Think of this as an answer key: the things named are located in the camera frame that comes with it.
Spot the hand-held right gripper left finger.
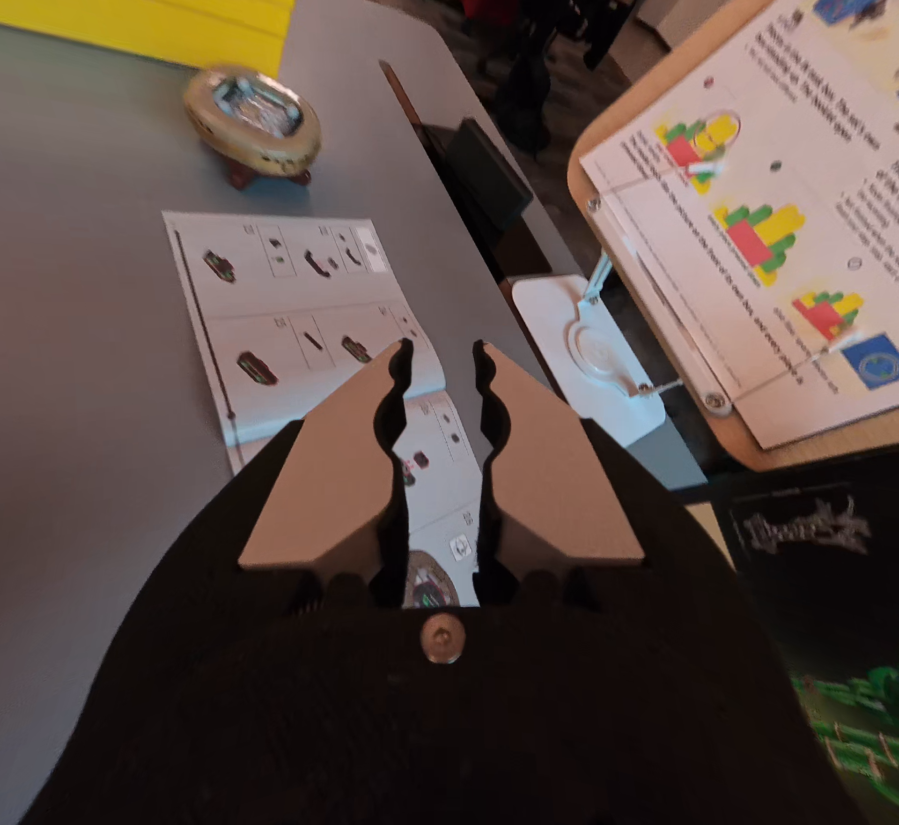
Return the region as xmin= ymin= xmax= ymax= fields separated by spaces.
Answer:
xmin=237 ymin=339 xmax=415 ymax=608

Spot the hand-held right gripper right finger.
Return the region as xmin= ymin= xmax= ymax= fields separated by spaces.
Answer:
xmin=472 ymin=340 xmax=646 ymax=606

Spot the instruction booklet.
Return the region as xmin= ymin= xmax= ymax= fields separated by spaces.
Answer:
xmin=162 ymin=210 xmax=486 ymax=609

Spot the tan brick model pot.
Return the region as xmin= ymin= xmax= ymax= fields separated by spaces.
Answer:
xmin=183 ymin=65 xmax=323 ymax=190

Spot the grey desk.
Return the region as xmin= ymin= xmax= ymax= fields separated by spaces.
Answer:
xmin=0 ymin=0 xmax=707 ymax=825

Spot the black under-desk box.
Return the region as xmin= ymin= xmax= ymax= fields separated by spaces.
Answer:
xmin=444 ymin=117 xmax=535 ymax=233

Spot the instruction sheet on white stand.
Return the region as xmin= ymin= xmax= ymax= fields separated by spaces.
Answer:
xmin=511 ymin=0 xmax=899 ymax=473

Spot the black toy set box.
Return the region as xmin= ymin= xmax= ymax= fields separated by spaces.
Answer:
xmin=709 ymin=449 xmax=899 ymax=825

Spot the printed instruction sheet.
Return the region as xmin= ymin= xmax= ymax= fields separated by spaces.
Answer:
xmin=579 ymin=0 xmax=899 ymax=450

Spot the black backpack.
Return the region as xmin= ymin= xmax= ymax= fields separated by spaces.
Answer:
xmin=492 ymin=48 xmax=557 ymax=153

